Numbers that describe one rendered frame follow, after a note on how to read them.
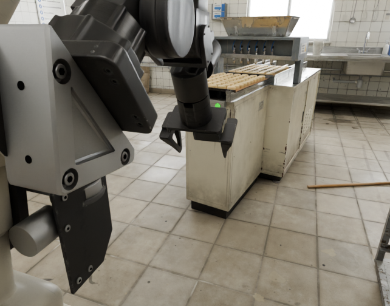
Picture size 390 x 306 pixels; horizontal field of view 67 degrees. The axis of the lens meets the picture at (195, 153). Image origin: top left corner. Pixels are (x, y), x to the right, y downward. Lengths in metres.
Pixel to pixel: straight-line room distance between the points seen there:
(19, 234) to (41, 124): 0.22
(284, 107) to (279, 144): 0.31
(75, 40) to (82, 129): 0.06
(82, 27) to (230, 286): 1.55
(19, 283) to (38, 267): 1.46
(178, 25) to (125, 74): 0.12
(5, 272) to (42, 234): 0.08
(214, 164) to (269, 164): 0.75
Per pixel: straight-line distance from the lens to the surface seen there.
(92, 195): 0.44
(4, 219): 0.42
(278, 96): 2.40
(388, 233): 1.75
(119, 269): 1.81
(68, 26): 0.26
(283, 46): 2.44
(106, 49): 0.21
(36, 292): 0.50
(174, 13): 0.32
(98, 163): 0.25
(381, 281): 1.73
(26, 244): 0.42
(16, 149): 0.24
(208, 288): 1.67
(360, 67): 5.09
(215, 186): 2.00
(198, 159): 1.98
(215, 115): 0.55
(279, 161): 2.54
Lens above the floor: 1.22
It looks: 23 degrees down
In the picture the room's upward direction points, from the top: straight up
